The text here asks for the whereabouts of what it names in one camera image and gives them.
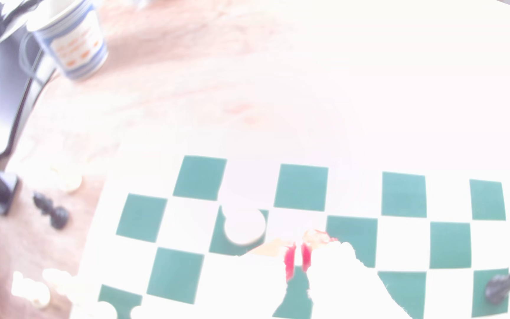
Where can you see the white chess bishop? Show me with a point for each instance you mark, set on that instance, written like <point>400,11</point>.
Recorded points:
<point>244,226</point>

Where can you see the white chess piece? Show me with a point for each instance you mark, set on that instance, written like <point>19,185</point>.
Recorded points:
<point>70,181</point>
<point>33,292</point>

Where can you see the green white chess mat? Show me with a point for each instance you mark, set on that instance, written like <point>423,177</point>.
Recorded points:
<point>301,186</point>

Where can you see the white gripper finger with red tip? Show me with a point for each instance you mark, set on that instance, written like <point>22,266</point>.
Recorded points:
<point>343,288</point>
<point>255,288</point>

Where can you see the black chess pawn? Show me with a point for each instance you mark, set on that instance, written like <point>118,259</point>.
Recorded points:
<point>58,217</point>

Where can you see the black chess rook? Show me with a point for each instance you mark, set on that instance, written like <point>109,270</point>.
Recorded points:
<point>500,287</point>

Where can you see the white mug blue orange print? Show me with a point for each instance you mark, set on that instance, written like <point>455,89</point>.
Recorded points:
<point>73,40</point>

